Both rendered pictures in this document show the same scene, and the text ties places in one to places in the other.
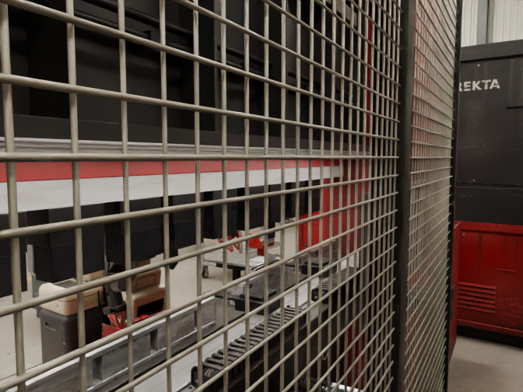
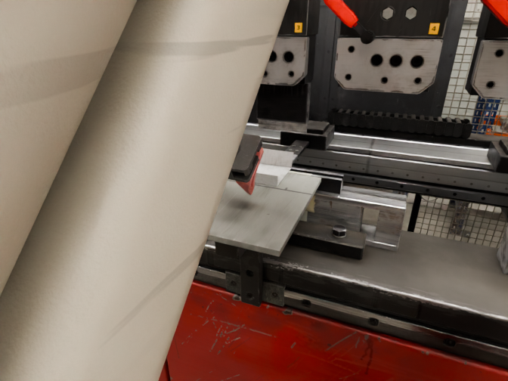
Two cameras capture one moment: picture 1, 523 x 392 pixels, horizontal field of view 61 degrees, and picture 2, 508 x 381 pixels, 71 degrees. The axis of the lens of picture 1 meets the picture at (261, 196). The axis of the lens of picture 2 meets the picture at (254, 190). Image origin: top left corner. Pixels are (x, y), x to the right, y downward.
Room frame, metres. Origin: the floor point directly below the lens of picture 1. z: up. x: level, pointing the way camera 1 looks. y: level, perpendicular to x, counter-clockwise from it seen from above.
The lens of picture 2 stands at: (2.02, 0.64, 1.28)
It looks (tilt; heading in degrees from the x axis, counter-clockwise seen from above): 26 degrees down; 262
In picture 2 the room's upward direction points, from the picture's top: straight up
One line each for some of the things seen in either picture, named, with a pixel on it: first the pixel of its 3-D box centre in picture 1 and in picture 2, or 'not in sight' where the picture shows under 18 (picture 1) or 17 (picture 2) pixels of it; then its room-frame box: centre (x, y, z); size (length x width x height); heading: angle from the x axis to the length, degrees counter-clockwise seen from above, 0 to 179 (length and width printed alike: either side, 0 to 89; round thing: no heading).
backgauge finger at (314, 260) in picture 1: (302, 264); (300, 140); (1.79, -0.17, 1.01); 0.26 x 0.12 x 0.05; 60
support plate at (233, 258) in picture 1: (238, 259); (253, 200); (1.95, 0.10, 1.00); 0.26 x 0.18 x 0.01; 60
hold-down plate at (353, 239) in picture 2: not in sight; (288, 230); (1.87, 0.04, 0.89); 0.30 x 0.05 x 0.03; 150
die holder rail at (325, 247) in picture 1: (316, 255); not in sight; (2.35, -0.30, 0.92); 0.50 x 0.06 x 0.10; 150
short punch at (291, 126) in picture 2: (267, 232); (283, 106); (1.87, -0.03, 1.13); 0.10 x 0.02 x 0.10; 150
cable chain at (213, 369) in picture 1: (258, 340); not in sight; (1.01, 0.01, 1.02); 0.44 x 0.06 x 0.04; 150
